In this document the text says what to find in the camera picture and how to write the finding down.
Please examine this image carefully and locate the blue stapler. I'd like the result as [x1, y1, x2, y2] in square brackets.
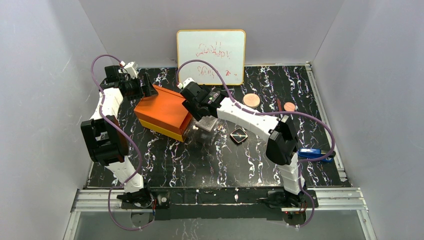
[297, 148, 336, 162]

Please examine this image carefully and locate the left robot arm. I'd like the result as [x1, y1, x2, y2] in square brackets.
[80, 61, 158, 205]

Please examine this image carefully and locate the orange drawer organizer box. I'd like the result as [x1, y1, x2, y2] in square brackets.
[134, 85, 192, 142]

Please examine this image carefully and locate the large round beige puff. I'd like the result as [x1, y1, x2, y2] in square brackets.
[242, 93, 261, 108]

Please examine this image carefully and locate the clear plastic drawer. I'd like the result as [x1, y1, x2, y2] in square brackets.
[183, 117, 221, 146]

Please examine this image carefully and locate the yellow-framed whiteboard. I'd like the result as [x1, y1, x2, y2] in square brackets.
[176, 29, 246, 86]

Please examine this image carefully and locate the white eyeshadow palette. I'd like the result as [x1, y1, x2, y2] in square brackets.
[194, 116, 218, 132]

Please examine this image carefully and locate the small round pink puff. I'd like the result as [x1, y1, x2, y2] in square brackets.
[283, 102, 296, 112]

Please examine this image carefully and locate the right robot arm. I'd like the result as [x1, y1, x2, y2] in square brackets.
[177, 78, 305, 199]

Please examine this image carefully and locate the black square compact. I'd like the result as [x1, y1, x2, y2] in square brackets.
[229, 128, 248, 145]

